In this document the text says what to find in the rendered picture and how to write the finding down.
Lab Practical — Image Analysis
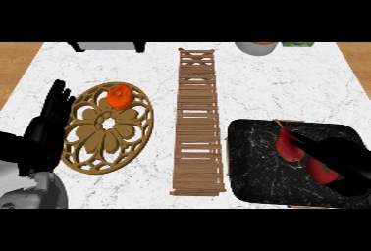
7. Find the brown wooden tiered shelf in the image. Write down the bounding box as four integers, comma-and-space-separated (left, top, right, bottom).
171, 47, 228, 197

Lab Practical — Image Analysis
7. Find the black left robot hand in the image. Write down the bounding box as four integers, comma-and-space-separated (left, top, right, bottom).
0, 78, 77, 177

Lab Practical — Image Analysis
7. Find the red tomato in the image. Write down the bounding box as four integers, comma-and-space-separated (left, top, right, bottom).
307, 156, 341, 185

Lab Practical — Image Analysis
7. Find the orange fruit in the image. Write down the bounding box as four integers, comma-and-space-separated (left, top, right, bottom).
107, 83, 134, 111

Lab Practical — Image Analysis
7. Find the grey appliance with black legs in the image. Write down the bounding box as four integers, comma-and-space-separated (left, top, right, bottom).
66, 42, 148, 54

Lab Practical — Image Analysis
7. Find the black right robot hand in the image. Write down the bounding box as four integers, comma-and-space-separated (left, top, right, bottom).
289, 130, 371, 198

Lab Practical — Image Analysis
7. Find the grey round pot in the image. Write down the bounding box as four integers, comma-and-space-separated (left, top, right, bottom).
236, 42, 281, 57

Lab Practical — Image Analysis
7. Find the round tan openwork trivet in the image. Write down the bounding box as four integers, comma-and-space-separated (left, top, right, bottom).
61, 81, 156, 176

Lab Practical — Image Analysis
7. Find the green box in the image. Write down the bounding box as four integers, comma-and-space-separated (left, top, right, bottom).
281, 42, 317, 48

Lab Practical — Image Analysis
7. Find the black marble tray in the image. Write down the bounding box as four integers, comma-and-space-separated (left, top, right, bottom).
227, 118, 371, 210

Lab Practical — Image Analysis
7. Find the red pear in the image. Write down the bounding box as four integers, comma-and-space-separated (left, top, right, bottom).
274, 119, 308, 164

